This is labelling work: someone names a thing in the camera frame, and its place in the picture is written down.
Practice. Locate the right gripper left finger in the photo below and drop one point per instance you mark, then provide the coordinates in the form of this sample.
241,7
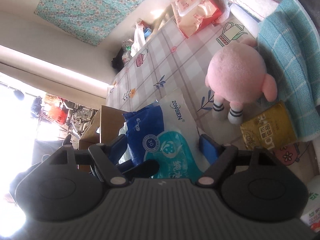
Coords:
104,157

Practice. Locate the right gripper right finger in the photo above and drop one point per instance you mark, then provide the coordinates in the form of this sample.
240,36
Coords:
221,159

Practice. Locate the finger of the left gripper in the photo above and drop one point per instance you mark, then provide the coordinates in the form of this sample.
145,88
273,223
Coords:
145,170

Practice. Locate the blue white tissue pack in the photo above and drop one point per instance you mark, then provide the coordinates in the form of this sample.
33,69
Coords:
165,131

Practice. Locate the gold small box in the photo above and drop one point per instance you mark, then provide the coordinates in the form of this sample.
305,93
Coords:
271,129

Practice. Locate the pink plush toy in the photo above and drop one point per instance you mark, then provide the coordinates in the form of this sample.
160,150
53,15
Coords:
237,73

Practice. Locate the teal checked towel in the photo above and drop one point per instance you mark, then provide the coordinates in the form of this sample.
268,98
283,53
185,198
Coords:
288,41

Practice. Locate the brown cardboard box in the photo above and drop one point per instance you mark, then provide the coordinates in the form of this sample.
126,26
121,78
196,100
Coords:
104,128

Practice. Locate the white plastic bag on floor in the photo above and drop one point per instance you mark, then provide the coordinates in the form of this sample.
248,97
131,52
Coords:
139,39

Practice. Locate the red wet wipes pack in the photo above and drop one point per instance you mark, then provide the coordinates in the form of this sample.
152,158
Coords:
193,15

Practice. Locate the teal floral wall cloth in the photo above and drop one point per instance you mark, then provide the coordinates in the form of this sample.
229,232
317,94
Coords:
89,21

